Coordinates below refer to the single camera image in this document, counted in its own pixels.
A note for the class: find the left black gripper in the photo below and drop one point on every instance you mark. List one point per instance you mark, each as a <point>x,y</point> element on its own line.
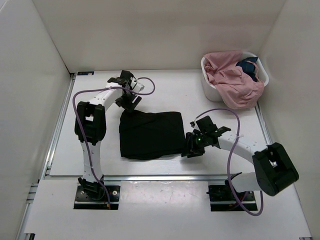
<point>129,106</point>

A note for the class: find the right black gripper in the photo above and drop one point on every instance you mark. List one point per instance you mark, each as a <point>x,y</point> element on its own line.
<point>190,149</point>

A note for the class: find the black trousers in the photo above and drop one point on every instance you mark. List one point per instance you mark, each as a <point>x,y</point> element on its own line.
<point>148,136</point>

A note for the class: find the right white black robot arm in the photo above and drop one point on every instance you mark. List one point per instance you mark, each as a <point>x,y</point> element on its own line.
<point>273,171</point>

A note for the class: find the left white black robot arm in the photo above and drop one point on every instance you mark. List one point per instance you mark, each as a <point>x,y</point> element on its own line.
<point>90,108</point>

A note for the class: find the white laundry basket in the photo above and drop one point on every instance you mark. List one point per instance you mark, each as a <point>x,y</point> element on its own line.
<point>209,89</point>

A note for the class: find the blue label sticker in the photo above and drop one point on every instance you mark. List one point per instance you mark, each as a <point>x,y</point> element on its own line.
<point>85,73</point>

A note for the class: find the pink garment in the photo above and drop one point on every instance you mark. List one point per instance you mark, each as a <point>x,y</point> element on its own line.
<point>237,89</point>

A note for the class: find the white front cover board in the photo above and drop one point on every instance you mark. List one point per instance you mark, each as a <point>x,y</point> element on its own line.
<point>160,211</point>

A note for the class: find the navy blue garment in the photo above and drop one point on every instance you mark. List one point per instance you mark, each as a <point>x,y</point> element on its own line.
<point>249,66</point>

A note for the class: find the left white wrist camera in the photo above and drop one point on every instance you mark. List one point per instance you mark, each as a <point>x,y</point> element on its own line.
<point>136,86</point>

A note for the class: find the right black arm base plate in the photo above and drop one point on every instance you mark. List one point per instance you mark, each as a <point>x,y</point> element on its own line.
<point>222,200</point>

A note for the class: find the aluminium rail frame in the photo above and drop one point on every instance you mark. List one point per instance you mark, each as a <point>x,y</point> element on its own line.
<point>65,161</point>

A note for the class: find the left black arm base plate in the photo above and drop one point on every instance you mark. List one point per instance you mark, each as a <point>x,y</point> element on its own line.
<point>115,193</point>

